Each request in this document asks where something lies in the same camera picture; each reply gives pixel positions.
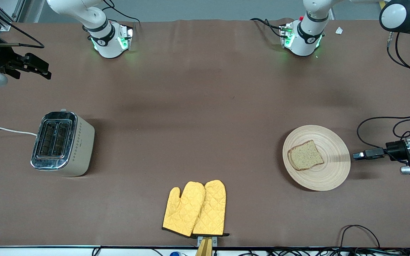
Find metal bracket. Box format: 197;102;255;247
197;236;218;248

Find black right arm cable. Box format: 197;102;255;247
0;5;45;49

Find white toaster power cable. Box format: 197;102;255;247
0;127;37;137

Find brown table cover sheet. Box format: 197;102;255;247
0;18;410;248

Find black base cable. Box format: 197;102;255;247
250;17;284;38
101;0;141;24

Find round wooden plate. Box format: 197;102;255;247
282;125;351;192

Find yellow quilted oven mitt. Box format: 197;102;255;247
192;180;230;237
162;182;206;238

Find chrome and cream toaster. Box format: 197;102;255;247
31;109;95;177

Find aluminium frame profile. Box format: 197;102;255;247
0;0;26;32

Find black right base cable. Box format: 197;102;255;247
101;0;141;24

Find wooden strip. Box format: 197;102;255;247
195;238;214;256

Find brown bread slice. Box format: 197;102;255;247
288;140;325;171

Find black cable bundle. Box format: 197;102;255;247
226;247;410;256

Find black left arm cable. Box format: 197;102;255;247
356;31;410;150

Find black left base cable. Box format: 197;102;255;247
250;17;284;38

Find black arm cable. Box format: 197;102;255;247
356;31;410;150
0;5;45;49

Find black looped cable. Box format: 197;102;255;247
340;224;381;249

